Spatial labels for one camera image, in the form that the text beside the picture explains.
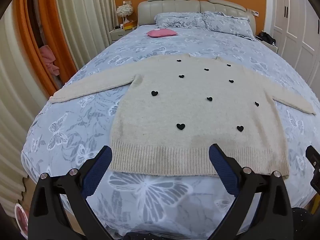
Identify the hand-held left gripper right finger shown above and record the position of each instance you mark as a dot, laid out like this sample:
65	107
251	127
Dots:
221	170

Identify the person's dark dotted clothing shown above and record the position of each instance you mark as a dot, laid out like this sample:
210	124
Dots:
305	222

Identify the orange curtain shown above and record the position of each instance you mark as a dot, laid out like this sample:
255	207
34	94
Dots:
55	25

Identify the butterfly print bed cover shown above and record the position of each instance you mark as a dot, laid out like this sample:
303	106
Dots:
150	195

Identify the cream sweater with black hearts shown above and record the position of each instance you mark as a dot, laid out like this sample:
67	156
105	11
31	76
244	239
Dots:
175	110

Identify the black bag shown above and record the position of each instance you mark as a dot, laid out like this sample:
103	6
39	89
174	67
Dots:
267	38

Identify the yellow box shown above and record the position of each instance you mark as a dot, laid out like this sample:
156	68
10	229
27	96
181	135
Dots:
130	25

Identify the cream pleated curtain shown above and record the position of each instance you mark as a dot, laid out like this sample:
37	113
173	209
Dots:
85	17
17	100

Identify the red and white round object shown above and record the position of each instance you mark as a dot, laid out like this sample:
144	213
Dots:
22	218

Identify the butterfly print pillow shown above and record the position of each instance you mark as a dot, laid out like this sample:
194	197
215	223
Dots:
227	23
177	20

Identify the pink cushion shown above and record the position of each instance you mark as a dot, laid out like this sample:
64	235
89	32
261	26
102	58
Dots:
162	33

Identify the white wardrobe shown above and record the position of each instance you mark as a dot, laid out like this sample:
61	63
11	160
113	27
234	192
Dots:
295	25

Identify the pink hanging clothes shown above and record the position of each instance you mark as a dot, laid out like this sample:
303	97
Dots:
48	58

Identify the white feather lamp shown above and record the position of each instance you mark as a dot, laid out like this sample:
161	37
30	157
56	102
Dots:
124	10

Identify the white wall switch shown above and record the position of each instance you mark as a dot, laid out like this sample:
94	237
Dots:
253	11

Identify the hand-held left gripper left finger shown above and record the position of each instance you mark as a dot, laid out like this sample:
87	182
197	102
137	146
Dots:
98	170

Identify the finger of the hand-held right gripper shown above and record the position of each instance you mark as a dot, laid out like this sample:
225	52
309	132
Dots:
315	157

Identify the white nightstand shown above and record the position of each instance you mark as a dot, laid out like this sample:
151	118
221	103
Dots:
272	47
120	35

